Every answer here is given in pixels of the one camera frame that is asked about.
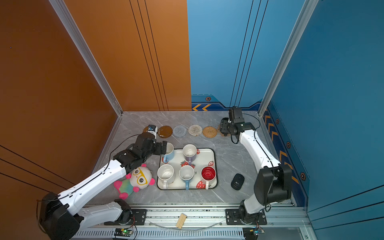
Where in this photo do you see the aluminium corner post left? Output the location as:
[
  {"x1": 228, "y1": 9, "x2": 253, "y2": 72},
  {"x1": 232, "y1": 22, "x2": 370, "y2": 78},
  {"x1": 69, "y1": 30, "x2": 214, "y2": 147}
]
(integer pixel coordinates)
[{"x1": 49, "y1": 0, "x2": 123, "y2": 117}]

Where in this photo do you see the black computer mouse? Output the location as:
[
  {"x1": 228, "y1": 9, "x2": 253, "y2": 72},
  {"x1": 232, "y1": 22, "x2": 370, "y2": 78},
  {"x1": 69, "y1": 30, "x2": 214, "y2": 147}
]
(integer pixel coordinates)
[{"x1": 231, "y1": 174, "x2": 245, "y2": 191}]

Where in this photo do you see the light blue mug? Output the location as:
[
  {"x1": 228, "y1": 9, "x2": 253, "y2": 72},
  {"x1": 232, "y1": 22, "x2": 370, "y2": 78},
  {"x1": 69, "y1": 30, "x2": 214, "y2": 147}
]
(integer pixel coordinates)
[
  {"x1": 179, "y1": 165, "x2": 195, "y2": 190},
  {"x1": 162, "y1": 143, "x2": 174, "y2": 164}
]

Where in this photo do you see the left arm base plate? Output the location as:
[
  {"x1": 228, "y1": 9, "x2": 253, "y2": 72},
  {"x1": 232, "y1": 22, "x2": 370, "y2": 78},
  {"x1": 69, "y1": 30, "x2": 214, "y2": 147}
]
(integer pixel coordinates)
[{"x1": 104, "y1": 209, "x2": 147, "y2": 226}]

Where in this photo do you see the red inside white mug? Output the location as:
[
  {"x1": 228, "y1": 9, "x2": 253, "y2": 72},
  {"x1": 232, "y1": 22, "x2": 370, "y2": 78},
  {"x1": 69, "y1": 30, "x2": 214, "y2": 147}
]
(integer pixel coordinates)
[{"x1": 201, "y1": 166, "x2": 217, "y2": 190}]

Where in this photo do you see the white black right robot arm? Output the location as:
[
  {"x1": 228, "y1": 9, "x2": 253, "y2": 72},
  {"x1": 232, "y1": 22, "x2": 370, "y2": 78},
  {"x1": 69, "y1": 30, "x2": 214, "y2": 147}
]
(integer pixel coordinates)
[{"x1": 219, "y1": 118, "x2": 292, "y2": 225}]

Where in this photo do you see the dark brown glossy coaster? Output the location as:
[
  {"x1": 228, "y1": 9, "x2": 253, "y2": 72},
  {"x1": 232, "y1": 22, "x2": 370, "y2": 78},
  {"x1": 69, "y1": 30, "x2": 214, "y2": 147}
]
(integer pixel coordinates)
[{"x1": 158, "y1": 126, "x2": 173, "y2": 139}]

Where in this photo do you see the purple mug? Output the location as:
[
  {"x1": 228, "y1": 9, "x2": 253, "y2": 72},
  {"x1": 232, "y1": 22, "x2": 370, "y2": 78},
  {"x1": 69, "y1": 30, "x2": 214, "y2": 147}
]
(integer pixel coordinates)
[{"x1": 183, "y1": 144, "x2": 198, "y2": 165}]

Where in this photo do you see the colourful plush toy with glasses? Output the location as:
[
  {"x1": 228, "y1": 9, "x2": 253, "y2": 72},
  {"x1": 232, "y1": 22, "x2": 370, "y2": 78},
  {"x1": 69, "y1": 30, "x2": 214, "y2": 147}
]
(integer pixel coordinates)
[{"x1": 114, "y1": 164, "x2": 155, "y2": 200}]

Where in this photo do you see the green circuit board left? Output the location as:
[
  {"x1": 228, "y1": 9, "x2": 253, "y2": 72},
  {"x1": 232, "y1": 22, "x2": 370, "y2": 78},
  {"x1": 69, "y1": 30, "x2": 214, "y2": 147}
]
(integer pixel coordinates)
[{"x1": 113, "y1": 228, "x2": 135, "y2": 239}]

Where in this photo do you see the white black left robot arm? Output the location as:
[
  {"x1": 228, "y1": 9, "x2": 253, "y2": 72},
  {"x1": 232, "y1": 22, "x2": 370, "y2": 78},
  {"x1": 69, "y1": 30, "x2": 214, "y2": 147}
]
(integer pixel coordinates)
[{"x1": 37, "y1": 132, "x2": 167, "y2": 240}]

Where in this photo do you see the small wooden block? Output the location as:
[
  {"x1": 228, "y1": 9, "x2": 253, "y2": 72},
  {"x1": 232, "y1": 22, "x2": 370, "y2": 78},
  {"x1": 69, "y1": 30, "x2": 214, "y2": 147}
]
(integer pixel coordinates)
[{"x1": 176, "y1": 213, "x2": 187, "y2": 230}]

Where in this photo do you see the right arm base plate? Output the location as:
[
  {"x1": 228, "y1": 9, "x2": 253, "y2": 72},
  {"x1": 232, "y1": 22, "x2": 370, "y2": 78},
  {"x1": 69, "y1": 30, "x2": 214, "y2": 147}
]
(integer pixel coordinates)
[{"x1": 225, "y1": 209, "x2": 268, "y2": 226}]

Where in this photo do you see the aluminium corner post right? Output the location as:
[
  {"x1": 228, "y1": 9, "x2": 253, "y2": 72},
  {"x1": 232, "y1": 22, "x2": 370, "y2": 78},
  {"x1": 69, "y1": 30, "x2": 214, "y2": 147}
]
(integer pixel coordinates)
[{"x1": 258, "y1": 0, "x2": 319, "y2": 117}]

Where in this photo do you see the green circuit board right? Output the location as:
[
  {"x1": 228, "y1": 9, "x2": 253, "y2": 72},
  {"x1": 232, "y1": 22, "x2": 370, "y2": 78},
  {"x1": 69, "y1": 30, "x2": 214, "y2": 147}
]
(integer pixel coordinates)
[{"x1": 242, "y1": 228, "x2": 265, "y2": 240}]

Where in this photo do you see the blue woven round coaster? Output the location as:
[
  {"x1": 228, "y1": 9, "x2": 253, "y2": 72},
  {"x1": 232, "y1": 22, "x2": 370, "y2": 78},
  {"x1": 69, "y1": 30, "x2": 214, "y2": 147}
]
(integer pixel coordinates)
[{"x1": 173, "y1": 125, "x2": 187, "y2": 138}]

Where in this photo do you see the green circuit board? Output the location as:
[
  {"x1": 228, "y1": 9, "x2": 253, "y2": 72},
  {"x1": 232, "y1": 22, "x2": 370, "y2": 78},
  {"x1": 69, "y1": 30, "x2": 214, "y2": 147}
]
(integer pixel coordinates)
[
  {"x1": 113, "y1": 228, "x2": 135, "y2": 239},
  {"x1": 242, "y1": 228, "x2": 265, "y2": 240}
]

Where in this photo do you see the white strawberry serving tray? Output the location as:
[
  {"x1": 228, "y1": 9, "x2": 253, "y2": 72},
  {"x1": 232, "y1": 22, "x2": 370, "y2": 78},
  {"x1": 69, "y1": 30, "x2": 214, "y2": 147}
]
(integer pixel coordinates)
[{"x1": 157, "y1": 148, "x2": 218, "y2": 191}]

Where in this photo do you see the tan rattan round coaster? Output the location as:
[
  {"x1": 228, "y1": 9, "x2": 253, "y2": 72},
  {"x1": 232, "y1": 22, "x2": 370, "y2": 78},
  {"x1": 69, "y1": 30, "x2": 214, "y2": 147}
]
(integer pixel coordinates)
[{"x1": 202, "y1": 126, "x2": 218, "y2": 139}]

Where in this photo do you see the aluminium corner post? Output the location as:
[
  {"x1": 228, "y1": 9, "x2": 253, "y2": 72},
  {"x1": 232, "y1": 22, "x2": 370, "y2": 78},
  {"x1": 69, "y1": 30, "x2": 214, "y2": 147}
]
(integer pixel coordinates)
[
  {"x1": 258, "y1": 0, "x2": 319, "y2": 117},
  {"x1": 49, "y1": 0, "x2": 123, "y2": 117}
]

